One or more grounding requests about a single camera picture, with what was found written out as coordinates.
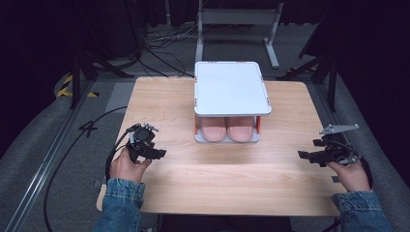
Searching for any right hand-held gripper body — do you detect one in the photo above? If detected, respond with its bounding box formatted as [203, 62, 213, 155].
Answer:
[312, 124, 361, 167]

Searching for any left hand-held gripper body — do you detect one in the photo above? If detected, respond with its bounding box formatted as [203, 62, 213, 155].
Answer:
[126, 122, 160, 163]

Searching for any pink slipper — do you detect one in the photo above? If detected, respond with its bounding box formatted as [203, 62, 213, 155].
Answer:
[199, 116, 228, 143]
[226, 116, 255, 143]

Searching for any white shoe rack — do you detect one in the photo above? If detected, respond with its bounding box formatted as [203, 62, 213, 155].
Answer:
[192, 61, 273, 144]

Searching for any person's left hand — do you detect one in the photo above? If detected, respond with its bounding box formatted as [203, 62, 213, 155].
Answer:
[110, 148, 153, 184]

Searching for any person's right hand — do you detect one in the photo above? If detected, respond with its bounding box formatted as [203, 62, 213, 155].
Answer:
[326, 159, 371, 192]

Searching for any black metal stand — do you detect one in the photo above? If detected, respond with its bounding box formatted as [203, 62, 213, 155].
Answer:
[276, 52, 339, 114]
[69, 51, 135, 110]

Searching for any grey metal stand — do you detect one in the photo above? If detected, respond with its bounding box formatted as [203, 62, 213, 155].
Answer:
[194, 0, 284, 71]

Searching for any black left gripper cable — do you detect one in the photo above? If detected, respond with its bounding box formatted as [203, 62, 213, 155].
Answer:
[104, 124, 143, 185]

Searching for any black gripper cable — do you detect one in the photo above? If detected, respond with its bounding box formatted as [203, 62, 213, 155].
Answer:
[335, 138, 375, 190]
[104, 124, 143, 185]

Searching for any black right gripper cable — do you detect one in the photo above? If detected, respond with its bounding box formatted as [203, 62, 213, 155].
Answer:
[335, 138, 375, 190]

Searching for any aluminium floor rail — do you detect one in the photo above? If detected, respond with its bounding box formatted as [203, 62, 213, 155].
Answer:
[3, 80, 95, 232]
[312, 82, 351, 143]

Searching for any long black floor cable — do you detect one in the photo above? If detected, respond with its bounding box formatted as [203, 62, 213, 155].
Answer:
[43, 105, 129, 232]

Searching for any bundle of black floor cables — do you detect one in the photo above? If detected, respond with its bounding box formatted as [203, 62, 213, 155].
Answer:
[139, 22, 201, 78]

